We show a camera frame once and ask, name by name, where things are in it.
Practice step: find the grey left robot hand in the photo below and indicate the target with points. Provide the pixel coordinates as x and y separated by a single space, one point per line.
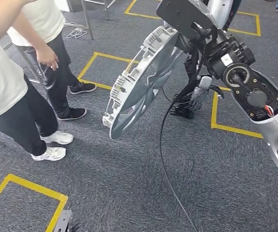
74 228

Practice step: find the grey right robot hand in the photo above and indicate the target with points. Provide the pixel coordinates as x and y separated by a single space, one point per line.
186 41

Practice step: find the silver plastic wheel hubcap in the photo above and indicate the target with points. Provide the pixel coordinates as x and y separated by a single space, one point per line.
141 86

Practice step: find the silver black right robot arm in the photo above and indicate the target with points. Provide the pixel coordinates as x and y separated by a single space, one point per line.
257 96

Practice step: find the yellow floor tape square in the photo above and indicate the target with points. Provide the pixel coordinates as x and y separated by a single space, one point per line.
44 191

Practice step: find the silver black humanoid robot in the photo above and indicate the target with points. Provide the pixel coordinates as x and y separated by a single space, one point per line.
199 96

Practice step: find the chrome leg desk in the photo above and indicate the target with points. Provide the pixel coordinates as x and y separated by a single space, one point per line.
86 19

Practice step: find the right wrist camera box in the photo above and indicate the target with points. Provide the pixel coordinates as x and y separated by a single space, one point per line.
182 16

